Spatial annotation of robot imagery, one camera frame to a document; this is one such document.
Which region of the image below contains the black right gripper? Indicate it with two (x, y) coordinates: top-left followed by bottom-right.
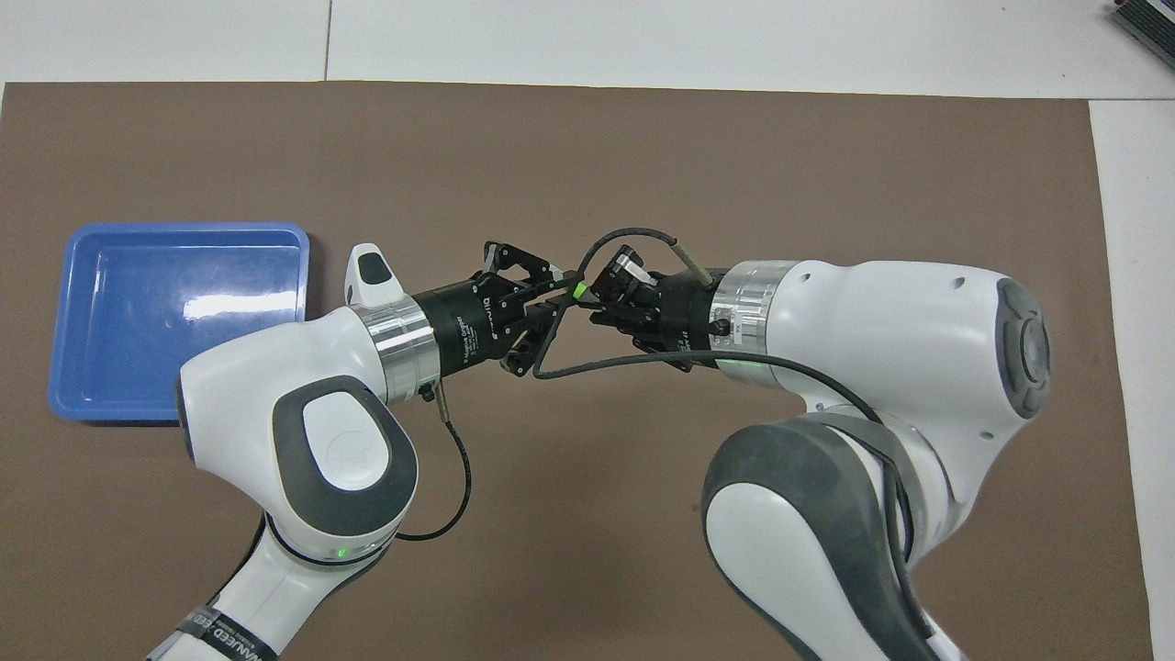
(592, 246), (722, 373)

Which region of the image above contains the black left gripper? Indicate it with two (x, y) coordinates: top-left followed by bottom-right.
(411, 241), (584, 379)

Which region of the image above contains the blue plastic tray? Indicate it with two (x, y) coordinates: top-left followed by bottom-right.
(48, 221), (311, 423)

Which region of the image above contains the brown table mat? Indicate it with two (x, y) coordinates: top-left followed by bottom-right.
(0, 81), (1156, 661)

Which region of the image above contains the grey vented device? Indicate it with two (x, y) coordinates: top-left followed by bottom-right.
(1106, 0), (1175, 70)

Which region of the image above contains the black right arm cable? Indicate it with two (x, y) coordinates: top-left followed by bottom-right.
(532, 228), (928, 607)

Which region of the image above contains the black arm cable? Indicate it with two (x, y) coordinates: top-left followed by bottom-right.
(532, 228), (928, 607)
(395, 381), (474, 543)

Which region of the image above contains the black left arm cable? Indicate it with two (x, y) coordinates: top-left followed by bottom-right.
(395, 381), (474, 543)

